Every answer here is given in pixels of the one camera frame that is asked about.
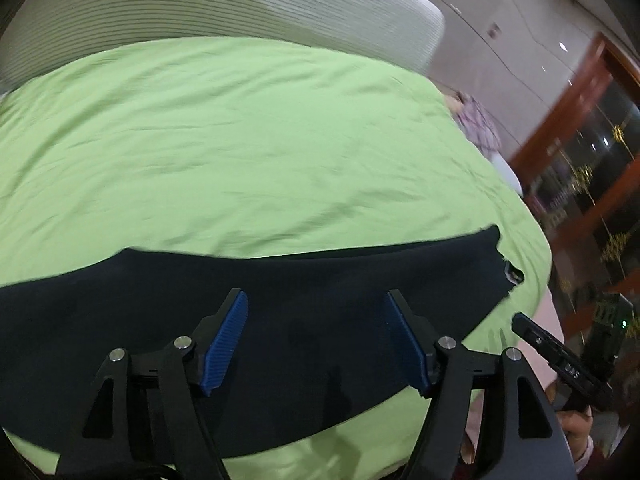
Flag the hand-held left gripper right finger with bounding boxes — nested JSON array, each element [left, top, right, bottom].
[[385, 290, 578, 480]]

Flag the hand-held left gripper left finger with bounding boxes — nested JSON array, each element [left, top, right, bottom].
[[55, 288, 249, 480]]

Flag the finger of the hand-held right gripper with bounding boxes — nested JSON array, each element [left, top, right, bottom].
[[512, 312, 616, 412]]

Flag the black pants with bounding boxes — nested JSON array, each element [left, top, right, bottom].
[[0, 224, 526, 461]]

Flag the person's right hand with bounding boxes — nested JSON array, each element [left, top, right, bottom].
[[559, 409, 596, 462]]

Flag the wooden glass-door cabinet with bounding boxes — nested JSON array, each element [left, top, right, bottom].
[[507, 32, 640, 341]]

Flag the green bedsheet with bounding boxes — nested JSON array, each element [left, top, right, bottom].
[[0, 37, 553, 478]]

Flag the plaid cloth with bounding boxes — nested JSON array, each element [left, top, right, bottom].
[[447, 91, 502, 157]]

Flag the white striped pillow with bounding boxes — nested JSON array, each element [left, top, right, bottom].
[[0, 0, 446, 91]]

